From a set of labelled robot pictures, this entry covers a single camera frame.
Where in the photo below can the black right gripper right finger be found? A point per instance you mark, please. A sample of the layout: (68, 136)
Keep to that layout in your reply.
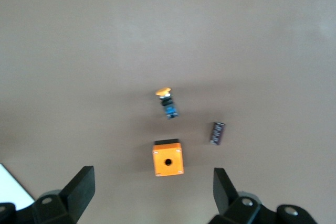
(224, 192)

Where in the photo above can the orange push button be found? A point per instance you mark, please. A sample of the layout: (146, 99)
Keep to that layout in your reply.
(168, 103)

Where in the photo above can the white drawer cabinet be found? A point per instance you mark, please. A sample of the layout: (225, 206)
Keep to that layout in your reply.
(10, 184)

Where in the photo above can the small dark contact block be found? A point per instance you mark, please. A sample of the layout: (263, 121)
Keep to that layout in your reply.
(218, 133)

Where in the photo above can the orange button enclosure box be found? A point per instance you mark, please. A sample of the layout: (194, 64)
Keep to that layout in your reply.
(168, 162)

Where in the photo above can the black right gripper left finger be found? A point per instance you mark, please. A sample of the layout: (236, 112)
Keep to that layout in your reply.
(78, 190)

